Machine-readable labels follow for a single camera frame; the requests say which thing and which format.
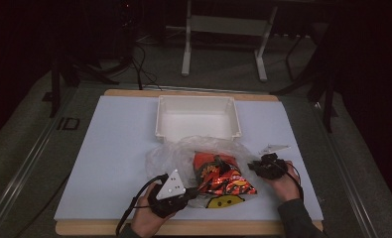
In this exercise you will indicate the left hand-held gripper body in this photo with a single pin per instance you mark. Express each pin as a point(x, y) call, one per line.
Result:
point(170, 198)

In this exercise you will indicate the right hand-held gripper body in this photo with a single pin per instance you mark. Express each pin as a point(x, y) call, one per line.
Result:
point(271, 167)

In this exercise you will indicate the red snack packet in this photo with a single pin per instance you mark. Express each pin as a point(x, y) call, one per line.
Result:
point(223, 175)

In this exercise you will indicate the clear plastic bag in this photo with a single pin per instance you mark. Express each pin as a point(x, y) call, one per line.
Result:
point(170, 158)

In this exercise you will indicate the white plastic bin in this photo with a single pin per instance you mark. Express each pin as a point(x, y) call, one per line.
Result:
point(196, 122)

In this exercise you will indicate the person's right hand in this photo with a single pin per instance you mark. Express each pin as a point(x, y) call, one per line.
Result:
point(287, 188)

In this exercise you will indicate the person's left hand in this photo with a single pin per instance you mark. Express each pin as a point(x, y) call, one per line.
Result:
point(147, 221)

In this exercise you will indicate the white table mat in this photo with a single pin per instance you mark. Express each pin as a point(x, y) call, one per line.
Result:
point(117, 158)

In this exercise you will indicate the white metal stand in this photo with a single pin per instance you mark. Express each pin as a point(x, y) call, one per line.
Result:
point(226, 24)

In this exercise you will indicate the black stand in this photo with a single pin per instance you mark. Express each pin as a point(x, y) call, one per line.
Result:
point(71, 72)

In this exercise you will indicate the metal floor rail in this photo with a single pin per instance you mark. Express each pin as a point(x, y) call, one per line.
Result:
point(345, 165)
point(25, 168)

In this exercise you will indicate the black chair frame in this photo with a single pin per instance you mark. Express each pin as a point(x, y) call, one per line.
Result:
point(316, 82)

